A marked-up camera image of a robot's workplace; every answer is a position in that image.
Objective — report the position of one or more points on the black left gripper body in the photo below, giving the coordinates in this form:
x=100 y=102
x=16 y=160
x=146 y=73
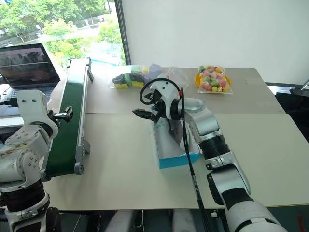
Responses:
x=53 y=118

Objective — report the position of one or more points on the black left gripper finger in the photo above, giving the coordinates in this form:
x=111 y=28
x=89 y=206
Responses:
x=69 y=118
x=63 y=111

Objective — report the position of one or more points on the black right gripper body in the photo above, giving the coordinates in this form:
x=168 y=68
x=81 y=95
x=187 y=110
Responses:
x=158 y=104

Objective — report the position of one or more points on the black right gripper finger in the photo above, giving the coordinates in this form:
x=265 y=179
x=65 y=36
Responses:
x=156 y=118
x=142 y=113

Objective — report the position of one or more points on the blue and white shoebox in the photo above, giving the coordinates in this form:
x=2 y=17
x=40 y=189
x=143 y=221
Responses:
x=178 y=157

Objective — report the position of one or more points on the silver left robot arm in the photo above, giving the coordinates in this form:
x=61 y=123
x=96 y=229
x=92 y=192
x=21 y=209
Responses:
x=21 y=154

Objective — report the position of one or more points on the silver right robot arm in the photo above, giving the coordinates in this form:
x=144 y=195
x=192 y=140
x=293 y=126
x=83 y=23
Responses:
x=207 y=125

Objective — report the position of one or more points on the green conveyor belt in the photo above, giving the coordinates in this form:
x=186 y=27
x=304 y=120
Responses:
x=70 y=108

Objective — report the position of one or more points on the clear bag with purple items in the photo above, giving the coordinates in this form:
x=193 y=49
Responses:
x=173 y=73

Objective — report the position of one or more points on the bag of yellow black sponges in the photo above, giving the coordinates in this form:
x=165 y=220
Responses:
x=130 y=79

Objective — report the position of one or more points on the open laptop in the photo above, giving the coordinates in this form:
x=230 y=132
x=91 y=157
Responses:
x=26 y=65

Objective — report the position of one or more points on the bag of colourful candies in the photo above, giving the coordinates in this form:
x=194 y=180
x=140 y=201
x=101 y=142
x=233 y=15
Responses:
x=213 y=79

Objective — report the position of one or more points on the grey rounded shape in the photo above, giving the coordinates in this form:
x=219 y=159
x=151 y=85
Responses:
x=183 y=221
x=122 y=221

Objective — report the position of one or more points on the black side furniture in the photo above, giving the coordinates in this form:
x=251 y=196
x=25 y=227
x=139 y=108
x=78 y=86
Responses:
x=294 y=104

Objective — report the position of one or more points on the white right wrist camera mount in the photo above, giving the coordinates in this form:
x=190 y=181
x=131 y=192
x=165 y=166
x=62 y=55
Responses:
x=166 y=90

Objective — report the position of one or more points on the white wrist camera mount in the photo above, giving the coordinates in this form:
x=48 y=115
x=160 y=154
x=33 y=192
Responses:
x=166 y=90
x=31 y=106

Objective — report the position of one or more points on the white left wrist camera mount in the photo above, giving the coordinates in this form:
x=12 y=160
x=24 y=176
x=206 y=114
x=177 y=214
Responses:
x=31 y=106

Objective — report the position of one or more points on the black window frame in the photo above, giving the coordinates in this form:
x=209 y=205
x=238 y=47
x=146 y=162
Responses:
x=123 y=31

